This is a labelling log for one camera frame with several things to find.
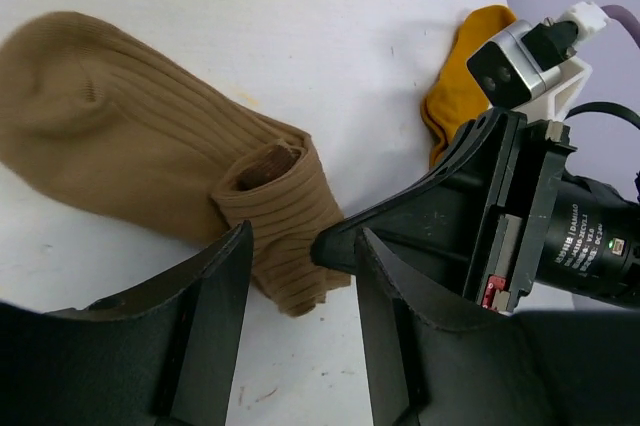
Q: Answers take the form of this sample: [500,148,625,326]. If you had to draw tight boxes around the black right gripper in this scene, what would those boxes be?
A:
[311,113,575,313]

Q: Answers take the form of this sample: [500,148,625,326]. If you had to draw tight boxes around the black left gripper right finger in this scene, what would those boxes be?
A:
[355,230,639,425]

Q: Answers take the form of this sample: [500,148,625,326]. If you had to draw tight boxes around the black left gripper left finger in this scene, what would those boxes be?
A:
[1,223,253,425]

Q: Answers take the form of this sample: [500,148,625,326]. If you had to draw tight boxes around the tan ribbed sock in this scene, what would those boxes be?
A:
[1,12,351,317]

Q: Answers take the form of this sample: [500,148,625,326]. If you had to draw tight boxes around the mustard orange sock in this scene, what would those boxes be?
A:
[420,5,517,167]

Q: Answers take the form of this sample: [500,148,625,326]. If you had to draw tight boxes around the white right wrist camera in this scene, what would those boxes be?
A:
[467,1,610,122]

